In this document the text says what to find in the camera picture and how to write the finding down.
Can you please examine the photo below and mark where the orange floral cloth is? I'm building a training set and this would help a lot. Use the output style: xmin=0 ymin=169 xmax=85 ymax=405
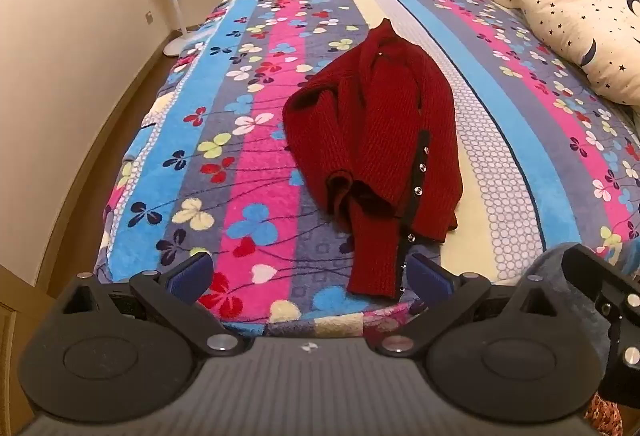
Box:
xmin=584 ymin=408 xmax=623 ymax=436

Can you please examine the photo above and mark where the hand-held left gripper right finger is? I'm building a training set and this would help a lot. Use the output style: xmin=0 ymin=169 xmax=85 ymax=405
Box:
xmin=375 ymin=252 xmax=562 ymax=359

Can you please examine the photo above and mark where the floral striped fleece blanket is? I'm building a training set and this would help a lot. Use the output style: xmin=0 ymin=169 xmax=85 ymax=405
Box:
xmin=92 ymin=0 xmax=640 ymax=339

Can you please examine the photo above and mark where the wooden door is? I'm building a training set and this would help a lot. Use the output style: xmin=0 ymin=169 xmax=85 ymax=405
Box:
xmin=0 ymin=263 xmax=57 ymax=422

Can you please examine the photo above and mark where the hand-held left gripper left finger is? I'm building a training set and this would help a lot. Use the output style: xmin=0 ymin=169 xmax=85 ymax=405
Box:
xmin=60 ymin=252 xmax=247 ymax=359

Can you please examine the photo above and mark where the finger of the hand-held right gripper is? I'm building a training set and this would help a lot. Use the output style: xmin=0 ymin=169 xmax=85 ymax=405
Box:
xmin=561 ymin=243 xmax=640 ymax=411

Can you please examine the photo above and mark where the star and moon print pillow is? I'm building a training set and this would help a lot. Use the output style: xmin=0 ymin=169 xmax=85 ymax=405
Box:
xmin=467 ymin=0 xmax=640 ymax=107

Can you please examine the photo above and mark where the red knit cardigan sweater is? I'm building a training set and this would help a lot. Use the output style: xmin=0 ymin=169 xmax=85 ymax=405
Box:
xmin=282 ymin=18 xmax=465 ymax=302

